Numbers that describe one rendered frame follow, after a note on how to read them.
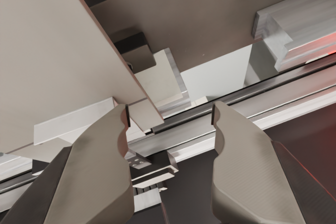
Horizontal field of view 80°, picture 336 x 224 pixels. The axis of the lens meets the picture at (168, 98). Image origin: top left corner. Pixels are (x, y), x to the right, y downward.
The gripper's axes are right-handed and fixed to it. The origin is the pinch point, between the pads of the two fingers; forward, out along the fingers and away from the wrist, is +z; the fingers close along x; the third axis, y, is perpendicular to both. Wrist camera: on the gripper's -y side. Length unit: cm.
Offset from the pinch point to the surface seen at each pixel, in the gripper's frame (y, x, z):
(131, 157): 20.9, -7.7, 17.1
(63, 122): 4.6, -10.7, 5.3
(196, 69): 63, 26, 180
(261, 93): 19.0, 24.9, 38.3
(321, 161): 46, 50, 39
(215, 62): 57, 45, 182
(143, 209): 18.9, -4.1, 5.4
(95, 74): -0.6, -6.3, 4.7
